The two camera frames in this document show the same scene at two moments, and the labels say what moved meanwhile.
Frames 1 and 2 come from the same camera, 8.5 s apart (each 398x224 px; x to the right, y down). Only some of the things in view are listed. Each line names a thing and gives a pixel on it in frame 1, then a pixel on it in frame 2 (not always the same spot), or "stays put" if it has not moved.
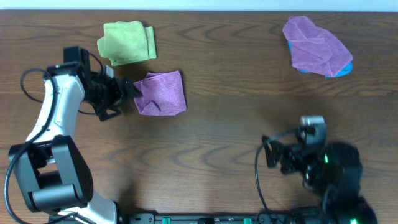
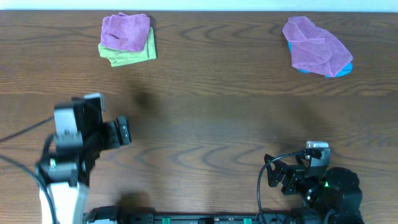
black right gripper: x=286 y=157 to x=290 y=178
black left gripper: x=117 y=94 to x=123 y=130
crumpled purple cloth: x=314 y=49 stays put
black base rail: x=209 y=218 stays put
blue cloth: x=348 y=70 stays put
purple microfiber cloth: x=162 y=94 to x=125 y=32
